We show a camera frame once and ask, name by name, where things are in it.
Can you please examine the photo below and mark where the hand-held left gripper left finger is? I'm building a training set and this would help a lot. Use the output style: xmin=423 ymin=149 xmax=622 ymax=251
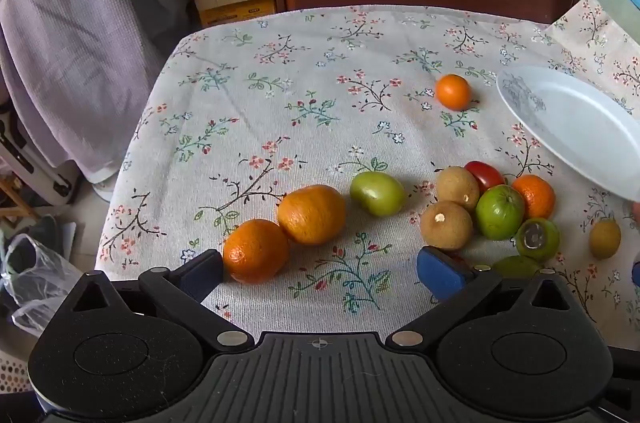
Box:
xmin=70 ymin=249 xmax=255 ymax=352

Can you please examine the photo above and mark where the white plate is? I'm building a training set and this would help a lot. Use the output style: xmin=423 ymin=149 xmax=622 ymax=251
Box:
xmin=496 ymin=66 xmax=640 ymax=204

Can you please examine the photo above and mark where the clear plastic bag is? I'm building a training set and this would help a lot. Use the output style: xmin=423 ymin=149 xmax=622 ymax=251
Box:
xmin=0 ymin=233 xmax=86 ymax=339

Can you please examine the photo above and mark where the black and white case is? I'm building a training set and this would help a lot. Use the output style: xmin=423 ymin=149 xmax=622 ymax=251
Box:
xmin=0 ymin=103 xmax=83 ymax=206

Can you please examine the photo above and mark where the floral tablecloth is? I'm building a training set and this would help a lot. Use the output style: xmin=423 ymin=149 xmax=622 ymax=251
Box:
xmin=95 ymin=0 xmax=640 ymax=351

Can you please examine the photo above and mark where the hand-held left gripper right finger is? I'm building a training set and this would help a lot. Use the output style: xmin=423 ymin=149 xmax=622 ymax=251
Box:
xmin=385 ymin=246 xmax=575 ymax=350

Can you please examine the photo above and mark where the small yellowish kiwi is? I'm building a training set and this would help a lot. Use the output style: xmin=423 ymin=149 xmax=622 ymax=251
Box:
xmin=589 ymin=219 xmax=622 ymax=260

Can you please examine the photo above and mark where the brown kiwi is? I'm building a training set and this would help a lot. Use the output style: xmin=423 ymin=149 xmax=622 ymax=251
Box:
xmin=436 ymin=166 xmax=481 ymax=210
xmin=420 ymin=200 xmax=474 ymax=251

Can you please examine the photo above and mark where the small orange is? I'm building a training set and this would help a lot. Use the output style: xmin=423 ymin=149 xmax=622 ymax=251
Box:
xmin=511 ymin=174 xmax=556 ymax=220
xmin=435 ymin=74 xmax=472 ymax=111

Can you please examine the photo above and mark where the large orange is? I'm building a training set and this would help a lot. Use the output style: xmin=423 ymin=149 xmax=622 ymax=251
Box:
xmin=222 ymin=219 xmax=291 ymax=285
xmin=277 ymin=184 xmax=347 ymax=246

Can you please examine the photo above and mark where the purple checked cloth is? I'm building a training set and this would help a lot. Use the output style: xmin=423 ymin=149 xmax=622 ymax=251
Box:
xmin=0 ymin=0 xmax=201 ymax=204

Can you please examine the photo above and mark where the red tomato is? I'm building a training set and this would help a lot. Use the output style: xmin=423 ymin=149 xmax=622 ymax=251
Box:
xmin=463 ymin=160 xmax=506 ymax=194

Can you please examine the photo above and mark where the white perforated basket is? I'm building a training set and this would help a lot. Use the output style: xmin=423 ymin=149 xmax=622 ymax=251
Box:
xmin=0 ymin=343 xmax=37 ymax=406

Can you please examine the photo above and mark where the wooden stool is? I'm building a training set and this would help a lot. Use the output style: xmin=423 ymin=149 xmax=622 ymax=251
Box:
xmin=0 ymin=176 xmax=42 ymax=220

